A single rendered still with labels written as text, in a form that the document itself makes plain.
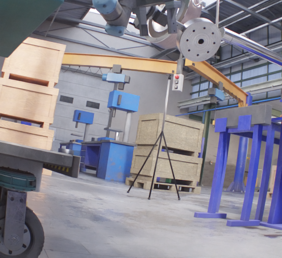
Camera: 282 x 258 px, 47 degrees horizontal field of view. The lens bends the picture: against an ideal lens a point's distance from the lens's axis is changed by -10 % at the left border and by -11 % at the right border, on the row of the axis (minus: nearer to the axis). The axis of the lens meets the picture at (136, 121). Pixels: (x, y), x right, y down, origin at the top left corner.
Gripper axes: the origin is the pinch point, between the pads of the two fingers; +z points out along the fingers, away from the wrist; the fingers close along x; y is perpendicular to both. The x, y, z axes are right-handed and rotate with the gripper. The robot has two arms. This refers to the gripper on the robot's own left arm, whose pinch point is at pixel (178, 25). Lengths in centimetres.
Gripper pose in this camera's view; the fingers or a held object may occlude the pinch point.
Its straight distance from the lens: 144.1
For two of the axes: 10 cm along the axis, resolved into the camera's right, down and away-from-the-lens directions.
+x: -2.6, -6.0, 7.5
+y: 5.2, -7.5, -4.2
